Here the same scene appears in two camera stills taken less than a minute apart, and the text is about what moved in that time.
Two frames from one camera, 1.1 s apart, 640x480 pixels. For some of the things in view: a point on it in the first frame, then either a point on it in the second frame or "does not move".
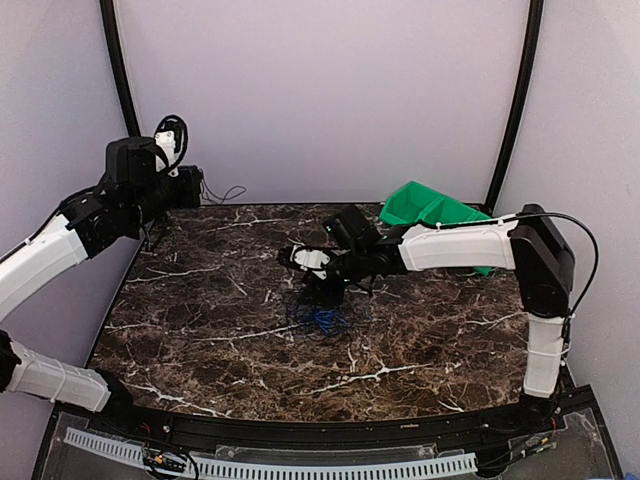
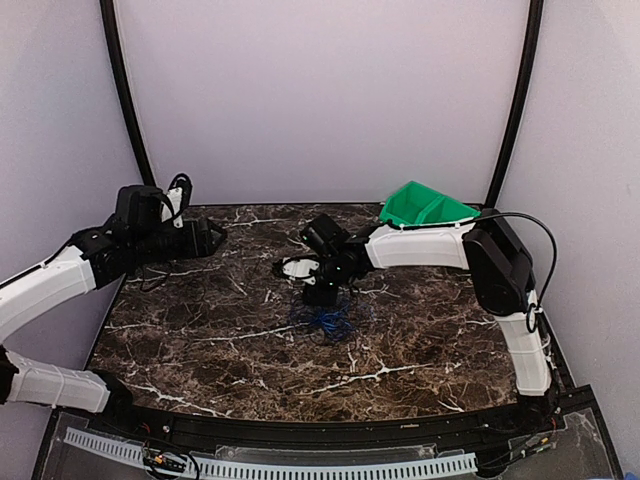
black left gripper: x=190 y=196 → x=205 y=247
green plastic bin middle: x=421 y=203 does not move
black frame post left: x=114 y=37 does not move
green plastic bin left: x=411 y=203 does not move
